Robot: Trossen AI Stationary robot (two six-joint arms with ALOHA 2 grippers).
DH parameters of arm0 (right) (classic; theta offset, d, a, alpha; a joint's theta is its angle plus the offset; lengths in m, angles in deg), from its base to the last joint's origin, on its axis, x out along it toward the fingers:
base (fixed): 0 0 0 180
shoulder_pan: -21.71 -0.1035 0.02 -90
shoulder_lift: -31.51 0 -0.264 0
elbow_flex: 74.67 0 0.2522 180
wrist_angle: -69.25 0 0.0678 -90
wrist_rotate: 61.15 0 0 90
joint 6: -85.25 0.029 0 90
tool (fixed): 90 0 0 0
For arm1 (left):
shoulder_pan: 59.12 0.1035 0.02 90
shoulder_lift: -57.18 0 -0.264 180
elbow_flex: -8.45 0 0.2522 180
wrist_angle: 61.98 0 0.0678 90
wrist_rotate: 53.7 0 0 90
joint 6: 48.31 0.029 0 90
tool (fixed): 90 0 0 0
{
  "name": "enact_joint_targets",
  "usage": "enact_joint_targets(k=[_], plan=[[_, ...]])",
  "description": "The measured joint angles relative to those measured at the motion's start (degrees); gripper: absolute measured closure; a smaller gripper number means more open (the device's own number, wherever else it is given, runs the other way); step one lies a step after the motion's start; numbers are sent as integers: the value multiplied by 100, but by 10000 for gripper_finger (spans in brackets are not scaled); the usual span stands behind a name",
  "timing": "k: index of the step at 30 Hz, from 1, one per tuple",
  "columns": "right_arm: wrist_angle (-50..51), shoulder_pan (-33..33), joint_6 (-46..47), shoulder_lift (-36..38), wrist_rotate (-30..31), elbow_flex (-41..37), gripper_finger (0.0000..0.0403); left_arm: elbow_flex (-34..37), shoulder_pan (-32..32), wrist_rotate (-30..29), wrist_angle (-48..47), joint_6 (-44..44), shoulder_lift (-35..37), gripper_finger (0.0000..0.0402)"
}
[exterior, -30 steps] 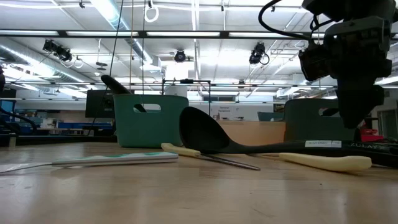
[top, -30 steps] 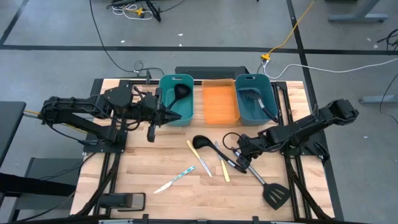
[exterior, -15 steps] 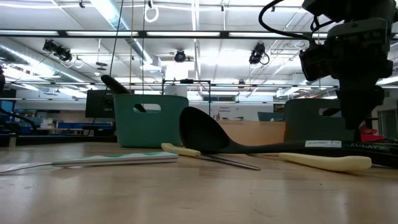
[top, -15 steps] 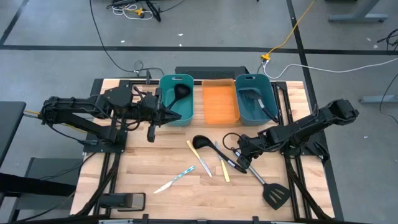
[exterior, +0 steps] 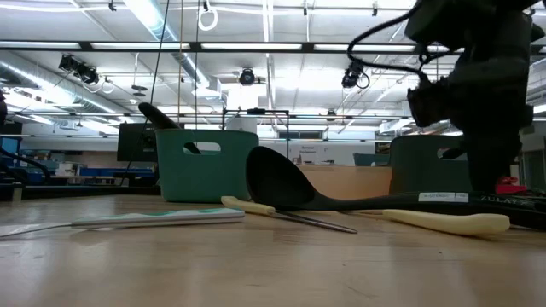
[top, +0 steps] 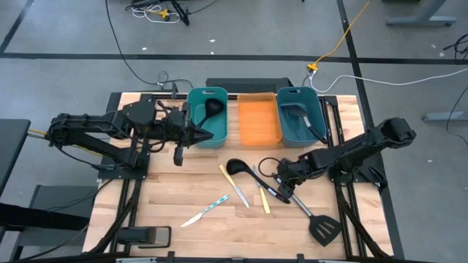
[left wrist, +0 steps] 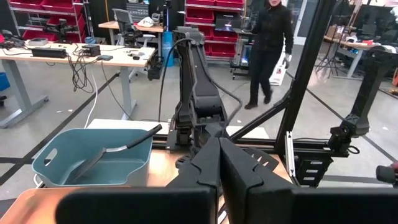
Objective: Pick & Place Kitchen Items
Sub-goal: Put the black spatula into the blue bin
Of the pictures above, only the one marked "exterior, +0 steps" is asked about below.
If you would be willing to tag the black ladle with white label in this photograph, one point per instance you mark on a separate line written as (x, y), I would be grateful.
(273, 179)

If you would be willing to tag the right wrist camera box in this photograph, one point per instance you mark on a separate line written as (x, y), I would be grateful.
(428, 104)

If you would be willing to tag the black monitor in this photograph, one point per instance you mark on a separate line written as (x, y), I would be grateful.
(136, 143)

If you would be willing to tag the teal plastic bin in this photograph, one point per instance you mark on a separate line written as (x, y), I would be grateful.
(205, 179)

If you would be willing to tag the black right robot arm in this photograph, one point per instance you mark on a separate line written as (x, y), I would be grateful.
(478, 21)

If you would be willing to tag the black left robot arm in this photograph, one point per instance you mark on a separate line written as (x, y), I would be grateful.
(2, 108)

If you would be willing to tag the blue-grey plastic bin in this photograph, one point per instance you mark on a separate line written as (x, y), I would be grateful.
(418, 170)

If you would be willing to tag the orange plastic bin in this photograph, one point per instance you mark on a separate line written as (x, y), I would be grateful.
(350, 181)

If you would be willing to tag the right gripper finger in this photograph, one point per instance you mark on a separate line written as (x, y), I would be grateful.
(492, 164)

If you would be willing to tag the round black overhead camera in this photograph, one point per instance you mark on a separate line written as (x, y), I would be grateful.
(246, 77)

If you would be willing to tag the black overhead frame crossbar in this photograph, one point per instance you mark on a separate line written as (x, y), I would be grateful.
(307, 47)

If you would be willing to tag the black ceiling-mounted camera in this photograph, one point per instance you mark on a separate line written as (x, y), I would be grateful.
(81, 70)
(353, 74)

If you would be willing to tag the black solid serving spoon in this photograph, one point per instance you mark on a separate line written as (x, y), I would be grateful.
(155, 114)

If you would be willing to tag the thin black stand frame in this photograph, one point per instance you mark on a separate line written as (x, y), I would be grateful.
(256, 111)

